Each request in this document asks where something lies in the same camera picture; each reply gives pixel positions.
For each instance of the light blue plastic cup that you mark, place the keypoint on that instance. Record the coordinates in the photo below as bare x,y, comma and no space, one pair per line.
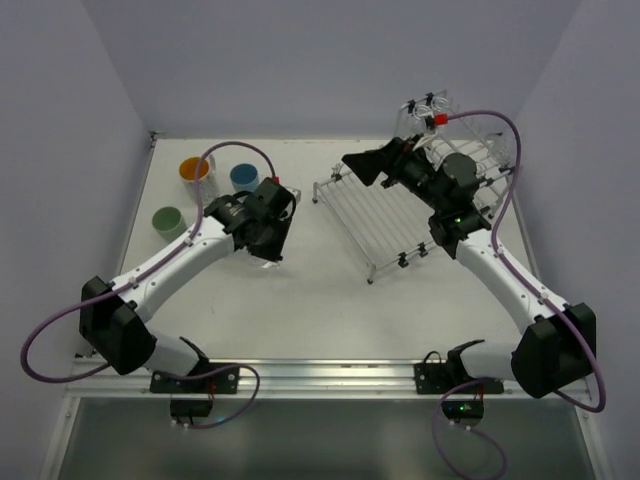
244,177

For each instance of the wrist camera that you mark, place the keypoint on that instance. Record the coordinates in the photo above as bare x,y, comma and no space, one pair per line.
432,123
296,193

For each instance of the black controller box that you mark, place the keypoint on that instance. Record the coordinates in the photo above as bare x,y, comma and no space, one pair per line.
468,412
187,410

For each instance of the white patterned ceramic mug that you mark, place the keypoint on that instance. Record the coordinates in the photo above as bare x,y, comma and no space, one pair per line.
198,177

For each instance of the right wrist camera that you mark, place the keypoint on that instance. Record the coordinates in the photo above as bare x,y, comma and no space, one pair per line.
432,123

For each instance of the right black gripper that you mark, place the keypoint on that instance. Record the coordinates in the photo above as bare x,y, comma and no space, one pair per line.
395,160

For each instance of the left black controller box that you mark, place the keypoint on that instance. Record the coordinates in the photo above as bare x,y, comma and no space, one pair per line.
187,410

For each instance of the aluminium mounting rail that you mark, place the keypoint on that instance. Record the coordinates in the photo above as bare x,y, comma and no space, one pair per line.
285,379

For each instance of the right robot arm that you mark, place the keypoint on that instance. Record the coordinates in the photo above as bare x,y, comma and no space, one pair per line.
557,344

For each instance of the right black controller box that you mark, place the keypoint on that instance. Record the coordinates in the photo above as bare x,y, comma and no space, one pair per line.
468,412

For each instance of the light green plastic cup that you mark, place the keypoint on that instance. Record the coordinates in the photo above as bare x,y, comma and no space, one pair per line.
169,223

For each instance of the clear glass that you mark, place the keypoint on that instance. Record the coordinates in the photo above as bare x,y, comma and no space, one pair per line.
264,264
502,146

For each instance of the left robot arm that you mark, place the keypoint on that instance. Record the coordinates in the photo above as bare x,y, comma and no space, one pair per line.
114,314

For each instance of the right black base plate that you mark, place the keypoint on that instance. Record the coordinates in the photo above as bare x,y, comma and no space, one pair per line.
437,375

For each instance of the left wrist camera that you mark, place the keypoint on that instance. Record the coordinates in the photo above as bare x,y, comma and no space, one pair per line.
296,193

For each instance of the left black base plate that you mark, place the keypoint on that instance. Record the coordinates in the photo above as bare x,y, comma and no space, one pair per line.
225,382

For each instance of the metal wire dish rack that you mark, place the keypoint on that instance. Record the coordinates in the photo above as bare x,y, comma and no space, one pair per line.
389,226

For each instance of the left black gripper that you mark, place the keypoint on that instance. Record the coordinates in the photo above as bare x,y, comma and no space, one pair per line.
270,238

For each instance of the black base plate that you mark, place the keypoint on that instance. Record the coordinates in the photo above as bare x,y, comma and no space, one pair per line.
437,375
225,382

